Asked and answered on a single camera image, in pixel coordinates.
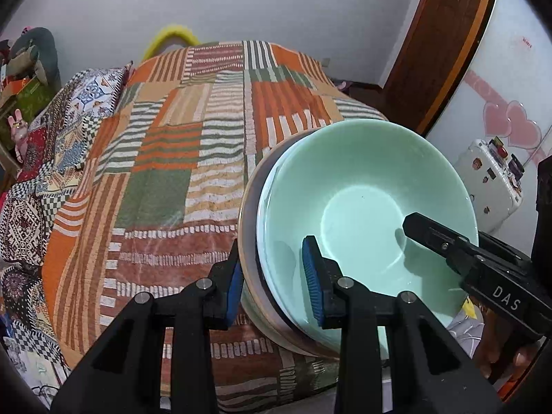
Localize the pink bunny figure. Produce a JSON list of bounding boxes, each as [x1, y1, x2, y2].
[[8, 110, 31, 156]]

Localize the person's right hand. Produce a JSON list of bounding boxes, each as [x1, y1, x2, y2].
[[474, 308, 514, 378]]

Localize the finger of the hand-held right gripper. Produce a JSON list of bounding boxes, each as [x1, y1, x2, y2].
[[478, 232, 531, 265], [403, 212, 479, 277]]

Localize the orange striped patchwork blanket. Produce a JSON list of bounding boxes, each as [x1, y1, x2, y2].
[[41, 41, 391, 414]]

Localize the patterned patchwork quilt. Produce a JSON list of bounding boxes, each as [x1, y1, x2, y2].
[[0, 67, 134, 380]]

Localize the yellow foam tube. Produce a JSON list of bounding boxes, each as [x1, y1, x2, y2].
[[142, 23, 203, 61]]

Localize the white heart-print wardrobe door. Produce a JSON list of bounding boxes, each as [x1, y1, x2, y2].
[[425, 0, 552, 169]]

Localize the grey plush toy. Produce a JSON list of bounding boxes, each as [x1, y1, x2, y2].
[[9, 27, 61, 87]]

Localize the pink bowl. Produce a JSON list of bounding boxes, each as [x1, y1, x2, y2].
[[237, 127, 328, 356]]

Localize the brown wooden door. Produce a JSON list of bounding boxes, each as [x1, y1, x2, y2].
[[382, 0, 490, 128]]

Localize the person's grey printed pants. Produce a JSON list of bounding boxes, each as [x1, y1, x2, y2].
[[448, 306, 484, 354]]

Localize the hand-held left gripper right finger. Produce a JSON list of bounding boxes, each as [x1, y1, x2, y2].
[[302, 236, 505, 414]]

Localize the green cardboard box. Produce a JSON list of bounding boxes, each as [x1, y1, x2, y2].
[[0, 80, 57, 139]]

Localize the green bowl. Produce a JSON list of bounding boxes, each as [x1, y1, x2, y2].
[[256, 121, 479, 354]]

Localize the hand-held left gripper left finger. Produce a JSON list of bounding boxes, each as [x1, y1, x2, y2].
[[49, 239, 244, 414]]

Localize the green plate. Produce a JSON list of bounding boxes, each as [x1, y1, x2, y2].
[[239, 287, 389, 359]]

